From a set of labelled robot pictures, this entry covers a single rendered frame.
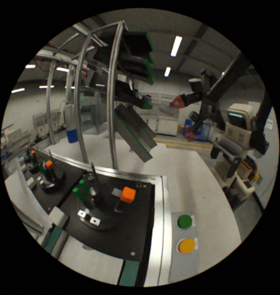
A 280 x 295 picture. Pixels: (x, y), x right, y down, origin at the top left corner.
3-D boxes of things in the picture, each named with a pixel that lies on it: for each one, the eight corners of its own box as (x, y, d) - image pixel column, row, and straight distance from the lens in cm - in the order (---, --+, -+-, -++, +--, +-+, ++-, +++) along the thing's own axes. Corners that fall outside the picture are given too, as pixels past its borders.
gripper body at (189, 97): (180, 94, 46) (193, 89, 48) (179, 97, 55) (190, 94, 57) (186, 106, 45) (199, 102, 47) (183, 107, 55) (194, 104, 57)
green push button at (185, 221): (188, 216, 28) (191, 213, 27) (190, 228, 27) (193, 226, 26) (175, 217, 27) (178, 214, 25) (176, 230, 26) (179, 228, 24)
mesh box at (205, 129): (200, 137, 584) (203, 122, 572) (207, 142, 511) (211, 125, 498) (181, 134, 528) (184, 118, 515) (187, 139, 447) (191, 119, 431)
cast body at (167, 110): (171, 117, 51) (177, 107, 52) (171, 117, 47) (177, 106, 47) (158, 109, 52) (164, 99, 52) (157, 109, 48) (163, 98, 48)
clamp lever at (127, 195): (124, 205, 21) (136, 189, 15) (122, 212, 21) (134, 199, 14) (110, 199, 21) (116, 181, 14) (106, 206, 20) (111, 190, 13)
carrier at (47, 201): (87, 173, 39) (79, 145, 33) (53, 219, 34) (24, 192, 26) (59, 162, 57) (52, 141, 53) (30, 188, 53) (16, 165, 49)
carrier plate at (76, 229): (150, 186, 31) (151, 182, 29) (141, 261, 24) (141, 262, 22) (90, 174, 38) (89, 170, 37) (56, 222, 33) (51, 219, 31)
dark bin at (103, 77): (150, 109, 41) (157, 96, 41) (142, 109, 28) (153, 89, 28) (106, 89, 53) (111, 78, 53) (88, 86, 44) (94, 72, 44)
